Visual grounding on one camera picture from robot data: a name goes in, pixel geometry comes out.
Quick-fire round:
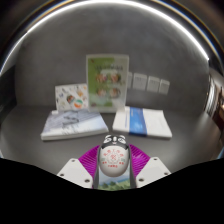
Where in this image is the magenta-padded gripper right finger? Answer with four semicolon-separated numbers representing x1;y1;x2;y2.
128;143;172;189

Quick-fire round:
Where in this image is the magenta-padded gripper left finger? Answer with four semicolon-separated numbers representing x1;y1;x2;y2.
57;144;101;190

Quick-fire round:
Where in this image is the grey striped-cover book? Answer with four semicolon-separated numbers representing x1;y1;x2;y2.
40;108;110;142

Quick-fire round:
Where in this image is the white book with blue band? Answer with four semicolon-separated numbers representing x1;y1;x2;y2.
111;106;174;140

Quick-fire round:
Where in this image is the green food menu sign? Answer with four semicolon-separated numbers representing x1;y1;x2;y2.
85;53;130;114

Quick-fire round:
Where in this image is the white wall sockets group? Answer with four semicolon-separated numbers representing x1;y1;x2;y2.
126;71;171;96

